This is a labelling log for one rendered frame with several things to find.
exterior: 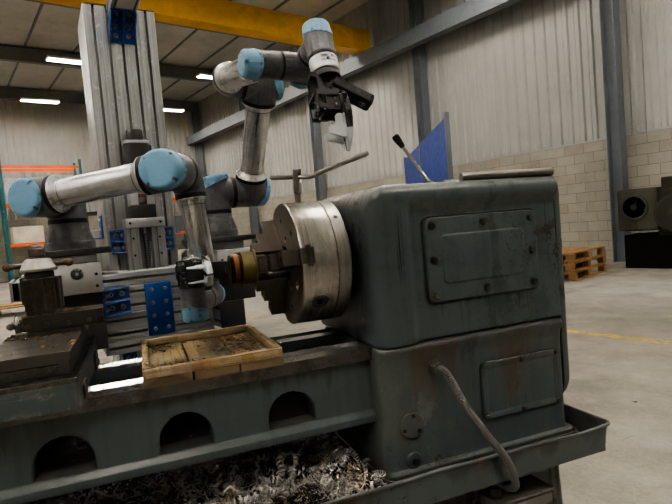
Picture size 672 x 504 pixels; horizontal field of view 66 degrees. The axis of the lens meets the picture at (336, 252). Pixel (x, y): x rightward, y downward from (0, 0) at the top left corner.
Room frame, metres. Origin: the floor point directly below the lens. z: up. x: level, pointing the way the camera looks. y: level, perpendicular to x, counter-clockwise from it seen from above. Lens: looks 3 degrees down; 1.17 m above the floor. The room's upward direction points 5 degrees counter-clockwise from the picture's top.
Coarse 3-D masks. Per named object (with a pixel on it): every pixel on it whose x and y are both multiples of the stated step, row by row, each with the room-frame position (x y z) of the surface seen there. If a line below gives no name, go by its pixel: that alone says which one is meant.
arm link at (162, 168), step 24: (120, 168) 1.51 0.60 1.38; (144, 168) 1.46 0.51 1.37; (168, 168) 1.46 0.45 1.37; (192, 168) 1.56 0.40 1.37; (24, 192) 1.51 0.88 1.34; (48, 192) 1.52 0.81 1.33; (72, 192) 1.52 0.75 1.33; (96, 192) 1.52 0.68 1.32; (120, 192) 1.52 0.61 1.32; (144, 192) 1.51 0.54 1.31; (24, 216) 1.52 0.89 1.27; (48, 216) 1.60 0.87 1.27
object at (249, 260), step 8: (232, 256) 1.29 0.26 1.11; (240, 256) 1.30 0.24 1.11; (248, 256) 1.29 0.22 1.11; (256, 256) 1.29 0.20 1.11; (232, 264) 1.27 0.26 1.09; (240, 264) 1.28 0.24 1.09; (248, 264) 1.28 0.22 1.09; (256, 264) 1.28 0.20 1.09; (232, 272) 1.27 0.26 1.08; (240, 272) 1.28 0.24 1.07; (248, 272) 1.28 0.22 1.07; (256, 272) 1.28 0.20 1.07; (232, 280) 1.28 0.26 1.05; (240, 280) 1.29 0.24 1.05; (248, 280) 1.29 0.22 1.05; (256, 280) 1.29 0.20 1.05
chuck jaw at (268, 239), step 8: (264, 224) 1.40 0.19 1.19; (272, 224) 1.41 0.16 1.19; (264, 232) 1.38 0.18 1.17; (272, 232) 1.39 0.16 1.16; (256, 240) 1.38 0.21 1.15; (264, 240) 1.37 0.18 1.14; (272, 240) 1.37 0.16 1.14; (280, 240) 1.38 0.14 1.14; (256, 248) 1.34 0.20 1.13; (264, 248) 1.35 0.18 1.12; (272, 248) 1.36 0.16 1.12; (280, 248) 1.36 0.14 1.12
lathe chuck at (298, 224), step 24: (288, 216) 1.29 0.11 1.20; (312, 216) 1.27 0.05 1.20; (288, 240) 1.31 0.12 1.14; (312, 240) 1.23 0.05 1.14; (312, 264) 1.22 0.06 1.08; (336, 264) 1.24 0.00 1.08; (288, 288) 1.34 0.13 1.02; (312, 288) 1.23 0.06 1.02; (336, 288) 1.25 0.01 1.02; (288, 312) 1.36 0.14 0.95; (312, 312) 1.27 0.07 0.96
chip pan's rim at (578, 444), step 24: (576, 408) 1.44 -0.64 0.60; (336, 432) 1.55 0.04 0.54; (576, 432) 1.40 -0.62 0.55; (600, 432) 1.32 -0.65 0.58; (360, 456) 1.35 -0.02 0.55; (528, 456) 1.25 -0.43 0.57; (552, 456) 1.27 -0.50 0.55; (576, 456) 1.30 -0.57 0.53; (384, 480) 1.21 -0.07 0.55; (408, 480) 1.12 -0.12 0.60; (432, 480) 1.16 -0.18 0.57; (456, 480) 1.18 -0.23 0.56; (480, 480) 1.20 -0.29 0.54; (504, 480) 1.22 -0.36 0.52
